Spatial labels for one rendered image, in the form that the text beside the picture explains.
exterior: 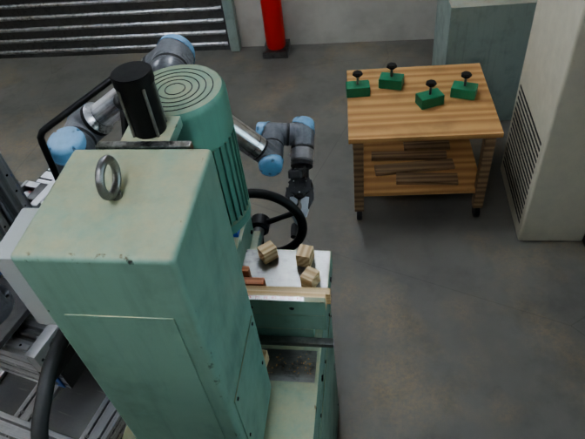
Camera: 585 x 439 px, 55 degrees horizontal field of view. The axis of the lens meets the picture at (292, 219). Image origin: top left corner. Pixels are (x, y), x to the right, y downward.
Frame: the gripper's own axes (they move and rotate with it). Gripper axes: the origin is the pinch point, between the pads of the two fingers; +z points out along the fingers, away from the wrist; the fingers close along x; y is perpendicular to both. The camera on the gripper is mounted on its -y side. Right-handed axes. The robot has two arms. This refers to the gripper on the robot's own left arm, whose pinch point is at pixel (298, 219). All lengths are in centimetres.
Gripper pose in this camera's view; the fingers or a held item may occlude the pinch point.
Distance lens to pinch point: 174.8
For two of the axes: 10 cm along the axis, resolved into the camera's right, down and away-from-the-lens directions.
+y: 1.4, 2.6, 9.5
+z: -0.4, 9.7, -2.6
